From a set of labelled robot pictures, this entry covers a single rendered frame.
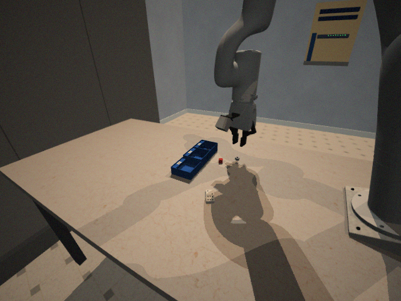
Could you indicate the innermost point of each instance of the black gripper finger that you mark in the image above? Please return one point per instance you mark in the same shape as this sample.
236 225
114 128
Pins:
235 135
244 136

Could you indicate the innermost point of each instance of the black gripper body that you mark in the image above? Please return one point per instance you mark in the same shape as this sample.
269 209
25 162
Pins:
247 116

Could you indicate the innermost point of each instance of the blue bin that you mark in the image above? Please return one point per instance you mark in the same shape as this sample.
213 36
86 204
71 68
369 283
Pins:
194 159

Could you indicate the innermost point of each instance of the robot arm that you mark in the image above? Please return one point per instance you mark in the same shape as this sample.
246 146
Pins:
381 210

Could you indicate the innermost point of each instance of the white domino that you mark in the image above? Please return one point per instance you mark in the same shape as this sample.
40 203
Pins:
210 196

